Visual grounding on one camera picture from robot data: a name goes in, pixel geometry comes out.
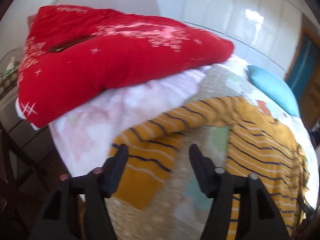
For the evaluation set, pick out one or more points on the white fleece blanket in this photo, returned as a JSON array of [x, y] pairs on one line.
[[120, 102]]

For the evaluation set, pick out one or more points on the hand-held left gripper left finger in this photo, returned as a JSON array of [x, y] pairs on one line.
[[119, 166]]

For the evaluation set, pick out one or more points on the patterned quilted bedspread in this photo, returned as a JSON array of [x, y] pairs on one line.
[[175, 180]]

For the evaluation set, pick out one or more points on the red printed quilt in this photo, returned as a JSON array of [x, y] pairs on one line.
[[105, 55]]

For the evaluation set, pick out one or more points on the white glossy wardrobe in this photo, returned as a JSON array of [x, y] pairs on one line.
[[237, 22]]

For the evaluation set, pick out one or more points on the yellow striped knit sweater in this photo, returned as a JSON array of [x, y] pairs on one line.
[[260, 145]]

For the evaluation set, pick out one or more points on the wooden door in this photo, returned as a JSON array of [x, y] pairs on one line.
[[303, 62]]

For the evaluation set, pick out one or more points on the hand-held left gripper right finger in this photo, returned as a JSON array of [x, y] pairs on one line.
[[200, 166]]

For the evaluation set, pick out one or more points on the blue pillow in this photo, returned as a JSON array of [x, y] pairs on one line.
[[275, 87]]

